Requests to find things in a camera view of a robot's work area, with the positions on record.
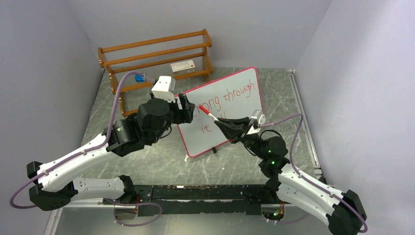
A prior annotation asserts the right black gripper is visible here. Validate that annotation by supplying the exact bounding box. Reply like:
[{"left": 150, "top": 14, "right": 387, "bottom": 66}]
[{"left": 215, "top": 117, "right": 267, "bottom": 159}]

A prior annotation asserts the white red whiteboard marker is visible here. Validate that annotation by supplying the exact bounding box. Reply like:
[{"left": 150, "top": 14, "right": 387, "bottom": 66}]
[{"left": 198, "top": 105, "right": 218, "bottom": 121}]

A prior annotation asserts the pink-framed whiteboard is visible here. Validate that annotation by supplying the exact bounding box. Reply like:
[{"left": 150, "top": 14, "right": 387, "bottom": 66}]
[{"left": 178, "top": 67, "right": 263, "bottom": 157}]

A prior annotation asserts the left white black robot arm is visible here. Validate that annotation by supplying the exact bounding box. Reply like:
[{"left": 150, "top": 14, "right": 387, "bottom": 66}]
[{"left": 26, "top": 94, "right": 196, "bottom": 211}]

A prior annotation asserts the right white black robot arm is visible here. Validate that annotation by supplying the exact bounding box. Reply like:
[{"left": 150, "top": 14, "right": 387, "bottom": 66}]
[{"left": 214, "top": 117, "right": 368, "bottom": 235}]

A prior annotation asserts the white red marker box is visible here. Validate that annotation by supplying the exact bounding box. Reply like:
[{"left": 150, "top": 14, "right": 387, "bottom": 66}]
[{"left": 170, "top": 60, "right": 195, "bottom": 76}]

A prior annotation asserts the blue eraser on shelf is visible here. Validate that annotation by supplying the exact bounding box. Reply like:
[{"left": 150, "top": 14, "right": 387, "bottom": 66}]
[{"left": 135, "top": 73, "right": 146, "bottom": 83}]

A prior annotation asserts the wooden three-tier shelf rack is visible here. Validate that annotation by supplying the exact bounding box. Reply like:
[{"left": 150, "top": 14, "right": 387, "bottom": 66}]
[{"left": 97, "top": 28, "right": 214, "bottom": 118}]

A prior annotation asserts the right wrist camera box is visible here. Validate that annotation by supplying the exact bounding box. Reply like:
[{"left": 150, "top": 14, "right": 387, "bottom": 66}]
[{"left": 250, "top": 110, "right": 266, "bottom": 129}]

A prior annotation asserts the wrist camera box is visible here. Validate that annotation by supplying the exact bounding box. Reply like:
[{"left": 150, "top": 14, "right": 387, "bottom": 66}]
[
  {"left": 151, "top": 76, "right": 176, "bottom": 103},
  {"left": 250, "top": 110, "right": 266, "bottom": 129}
]

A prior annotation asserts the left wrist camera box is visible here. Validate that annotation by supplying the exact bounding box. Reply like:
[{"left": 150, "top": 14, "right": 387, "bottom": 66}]
[{"left": 151, "top": 76, "right": 176, "bottom": 103}]

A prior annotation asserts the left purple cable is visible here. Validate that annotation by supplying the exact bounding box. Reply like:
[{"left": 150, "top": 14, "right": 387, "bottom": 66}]
[{"left": 9, "top": 71, "right": 156, "bottom": 210}]

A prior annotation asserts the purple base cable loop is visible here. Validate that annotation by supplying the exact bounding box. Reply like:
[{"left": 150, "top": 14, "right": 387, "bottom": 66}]
[{"left": 103, "top": 198, "right": 163, "bottom": 227}]

